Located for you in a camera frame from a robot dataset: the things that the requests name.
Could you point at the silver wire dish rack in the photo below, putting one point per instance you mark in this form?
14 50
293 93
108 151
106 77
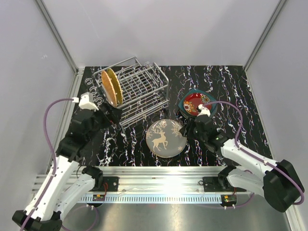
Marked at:
145 89

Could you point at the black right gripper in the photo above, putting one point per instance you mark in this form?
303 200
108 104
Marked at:
186 130

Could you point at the grey reindeer plate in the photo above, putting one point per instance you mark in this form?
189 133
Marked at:
164 139

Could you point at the yellow green woven plate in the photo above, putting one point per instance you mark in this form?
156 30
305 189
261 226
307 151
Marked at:
117 87

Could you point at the orange woven plate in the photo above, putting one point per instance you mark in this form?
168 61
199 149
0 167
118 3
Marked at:
109 88

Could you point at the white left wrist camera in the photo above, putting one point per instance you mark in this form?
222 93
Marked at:
86 102

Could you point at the red floral plate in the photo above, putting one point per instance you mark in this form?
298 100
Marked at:
192 101

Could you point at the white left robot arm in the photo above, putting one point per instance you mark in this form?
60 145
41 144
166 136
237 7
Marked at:
52 202

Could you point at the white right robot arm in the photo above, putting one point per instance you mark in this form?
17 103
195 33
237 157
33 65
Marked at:
277 182

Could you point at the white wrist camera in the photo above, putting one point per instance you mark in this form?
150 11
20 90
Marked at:
86 102
203 110

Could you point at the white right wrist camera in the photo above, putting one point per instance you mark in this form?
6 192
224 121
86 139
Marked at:
203 110

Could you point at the dark bottom plate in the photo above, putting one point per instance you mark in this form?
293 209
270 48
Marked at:
187 115

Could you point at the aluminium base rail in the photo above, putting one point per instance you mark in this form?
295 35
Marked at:
141 185

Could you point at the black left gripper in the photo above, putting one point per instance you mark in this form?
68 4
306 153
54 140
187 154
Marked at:
114 114

